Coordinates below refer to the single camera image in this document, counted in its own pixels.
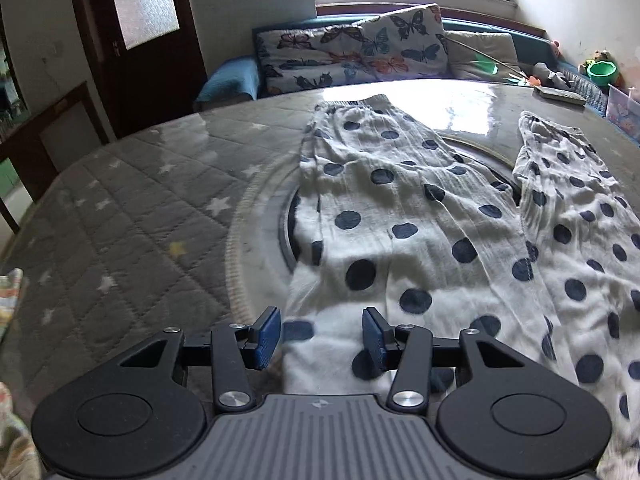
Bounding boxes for flat book on table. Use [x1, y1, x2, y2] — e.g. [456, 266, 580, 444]
[533, 85, 588, 108]

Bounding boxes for green plastic bucket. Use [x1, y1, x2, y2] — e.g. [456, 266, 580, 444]
[586, 60, 620, 87]

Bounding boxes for clear printed storage box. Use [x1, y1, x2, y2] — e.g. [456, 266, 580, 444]
[604, 84, 640, 147]

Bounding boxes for brown plush bear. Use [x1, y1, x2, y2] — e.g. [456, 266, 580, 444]
[579, 50, 614, 74]

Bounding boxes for teal sofa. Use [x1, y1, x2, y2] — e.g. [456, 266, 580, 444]
[194, 12, 640, 147]

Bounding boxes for beige cushion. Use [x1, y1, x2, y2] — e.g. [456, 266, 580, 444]
[443, 31, 521, 80]

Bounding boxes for thin stick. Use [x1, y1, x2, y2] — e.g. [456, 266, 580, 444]
[444, 35, 532, 84]

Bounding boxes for white polka dot pants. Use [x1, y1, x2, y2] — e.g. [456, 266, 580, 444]
[282, 94, 640, 480]

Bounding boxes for wooden side desk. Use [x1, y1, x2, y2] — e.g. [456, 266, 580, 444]
[0, 82, 112, 235]

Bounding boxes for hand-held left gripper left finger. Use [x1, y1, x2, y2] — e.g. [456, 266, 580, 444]
[119, 305, 283, 416]

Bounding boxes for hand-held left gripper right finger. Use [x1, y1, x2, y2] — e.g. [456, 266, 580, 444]
[361, 307, 527, 416]

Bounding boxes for grey plush toy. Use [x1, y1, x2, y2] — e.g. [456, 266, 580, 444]
[532, 62, 577, 92]

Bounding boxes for butterfly print cushion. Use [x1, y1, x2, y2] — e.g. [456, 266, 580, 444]
[252, 25, 372, 97]
[359, 4, 452, 82]

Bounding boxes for dark wooden door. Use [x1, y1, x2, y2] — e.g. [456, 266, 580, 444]
[67, 0, 210, 140]

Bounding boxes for colourful patterned cloth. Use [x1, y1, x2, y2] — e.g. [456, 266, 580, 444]
[0, 267, 43, 480]

